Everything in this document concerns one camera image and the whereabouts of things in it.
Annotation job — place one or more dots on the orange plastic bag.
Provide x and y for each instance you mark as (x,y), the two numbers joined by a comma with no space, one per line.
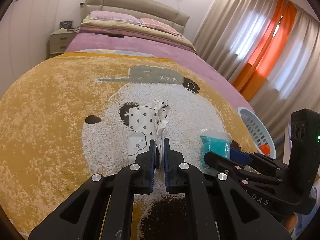
(265,149)

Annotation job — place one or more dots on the white patterned wrapper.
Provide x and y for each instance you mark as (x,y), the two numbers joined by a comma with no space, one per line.
(147,123)

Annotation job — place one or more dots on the purple pillow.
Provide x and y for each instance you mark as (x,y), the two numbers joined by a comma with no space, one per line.
(113,16)

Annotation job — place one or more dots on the pink pillow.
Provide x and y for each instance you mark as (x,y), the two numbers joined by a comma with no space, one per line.
(154,24)

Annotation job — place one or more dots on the teal packet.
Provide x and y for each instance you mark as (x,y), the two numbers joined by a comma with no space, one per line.
(216,142)

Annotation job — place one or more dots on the person's right hand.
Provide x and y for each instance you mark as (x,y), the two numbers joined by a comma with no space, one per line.
(290,222)

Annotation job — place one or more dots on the small dark picture frame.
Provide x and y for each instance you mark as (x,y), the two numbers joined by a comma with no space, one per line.
(65,24)

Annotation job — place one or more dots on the bed with purple cover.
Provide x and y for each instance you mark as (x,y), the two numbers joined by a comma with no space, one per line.
(183,57)

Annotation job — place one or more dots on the beige curtain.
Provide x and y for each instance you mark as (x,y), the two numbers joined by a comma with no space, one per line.
(230,34)

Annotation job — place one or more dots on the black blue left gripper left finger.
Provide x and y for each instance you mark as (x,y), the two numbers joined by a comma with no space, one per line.
(102,207)

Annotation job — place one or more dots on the orange curtain panel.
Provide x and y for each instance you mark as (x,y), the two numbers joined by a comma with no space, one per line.
(268,51)

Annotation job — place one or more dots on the yellow bear blanket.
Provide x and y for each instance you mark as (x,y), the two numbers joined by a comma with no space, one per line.
(66,119)

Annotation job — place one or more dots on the beige nightstand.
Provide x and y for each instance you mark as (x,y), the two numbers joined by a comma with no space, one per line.
(60,40)

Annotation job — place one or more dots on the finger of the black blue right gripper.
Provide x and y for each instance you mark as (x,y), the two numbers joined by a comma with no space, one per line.
(256,160)
(245,172)

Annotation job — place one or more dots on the light blue perforated trash basket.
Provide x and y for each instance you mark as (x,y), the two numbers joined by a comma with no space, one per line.
(257,130)

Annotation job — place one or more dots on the beige padded headboard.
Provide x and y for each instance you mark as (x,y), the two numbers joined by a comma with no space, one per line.
(139,9)

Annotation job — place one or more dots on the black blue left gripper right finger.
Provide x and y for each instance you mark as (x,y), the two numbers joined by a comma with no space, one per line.
(217,207)

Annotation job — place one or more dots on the folded beige quilt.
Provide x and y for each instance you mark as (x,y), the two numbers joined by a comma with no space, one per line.
(132,30)

